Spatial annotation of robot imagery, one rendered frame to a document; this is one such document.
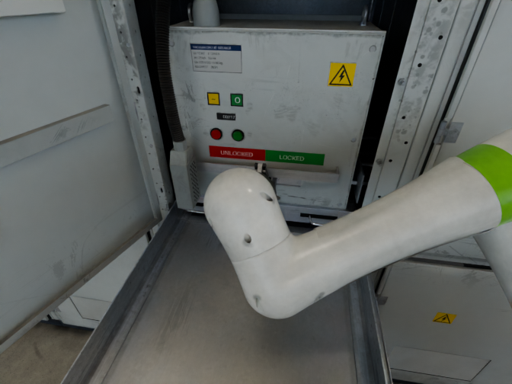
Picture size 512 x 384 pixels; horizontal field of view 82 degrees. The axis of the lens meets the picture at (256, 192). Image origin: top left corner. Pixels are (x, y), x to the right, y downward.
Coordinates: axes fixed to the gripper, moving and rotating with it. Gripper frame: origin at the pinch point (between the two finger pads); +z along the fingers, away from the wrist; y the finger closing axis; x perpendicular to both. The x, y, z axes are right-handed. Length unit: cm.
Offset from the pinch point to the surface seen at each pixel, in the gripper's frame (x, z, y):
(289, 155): 6.0, 3.1, -8.8
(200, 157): -19.6, 4.6, -6.5
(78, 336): -94, 51, 89
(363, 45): 19.8, -10.8, -32.7
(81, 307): -84, 41, 67
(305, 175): 10.5, 1.4, -3.8
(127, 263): -51, 22, 35
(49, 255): -47, -19, 19
